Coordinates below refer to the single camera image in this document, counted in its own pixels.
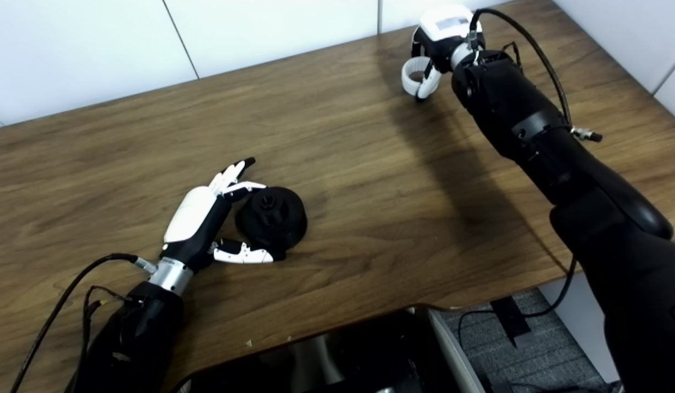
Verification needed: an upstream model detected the right thin black arm wire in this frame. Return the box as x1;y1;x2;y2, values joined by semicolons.
501;41;523;69

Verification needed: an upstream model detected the white plastic ring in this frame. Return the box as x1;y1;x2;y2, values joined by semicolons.
401;56;442;99

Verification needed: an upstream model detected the glossy black robot torso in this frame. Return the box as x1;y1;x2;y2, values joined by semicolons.
174;306;485;393

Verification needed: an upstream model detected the thin black arm wire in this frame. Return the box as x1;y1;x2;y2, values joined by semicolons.
81;285;133;350
501;41;523;69

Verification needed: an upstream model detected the round black plastic part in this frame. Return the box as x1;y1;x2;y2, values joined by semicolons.
235;186;308;254

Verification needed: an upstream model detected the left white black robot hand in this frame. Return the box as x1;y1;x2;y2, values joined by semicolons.
149;157;286;295

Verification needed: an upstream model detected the left thin black arm wire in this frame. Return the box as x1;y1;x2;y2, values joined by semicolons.
81;285;133;350

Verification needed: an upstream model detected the black flat floor box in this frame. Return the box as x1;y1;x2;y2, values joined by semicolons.
490;296;534;347

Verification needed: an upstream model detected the black floor cable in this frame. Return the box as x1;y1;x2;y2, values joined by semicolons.
457;257;577;334

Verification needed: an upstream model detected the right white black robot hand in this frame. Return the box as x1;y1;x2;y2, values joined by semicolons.
411;4;487;103

